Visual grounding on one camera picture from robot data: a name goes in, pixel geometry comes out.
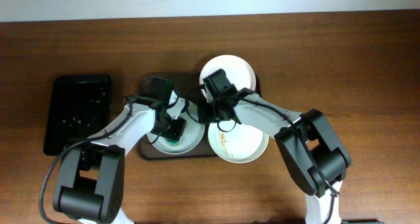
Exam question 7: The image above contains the white plate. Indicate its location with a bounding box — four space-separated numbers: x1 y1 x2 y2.
207 120 270 164
199 55 257 96

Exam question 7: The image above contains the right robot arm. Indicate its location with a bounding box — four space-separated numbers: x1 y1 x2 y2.
199 69 351 223

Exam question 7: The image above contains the pale blue-white plate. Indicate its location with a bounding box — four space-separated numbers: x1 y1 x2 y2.
142 97 205 155

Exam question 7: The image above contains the white plate top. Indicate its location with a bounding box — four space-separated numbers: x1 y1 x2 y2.
199 55 257 96

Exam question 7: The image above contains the black rectangular sponge tray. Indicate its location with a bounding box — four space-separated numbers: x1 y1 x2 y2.
43 74 112 156

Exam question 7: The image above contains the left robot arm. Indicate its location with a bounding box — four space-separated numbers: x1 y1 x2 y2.
52 78 186 223

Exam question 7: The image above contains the brown plastic serving tray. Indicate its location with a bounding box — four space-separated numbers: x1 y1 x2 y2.
136 71 265 161

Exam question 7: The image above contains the green scrubbing sponge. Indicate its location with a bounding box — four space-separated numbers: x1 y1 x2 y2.
164 85 180 144

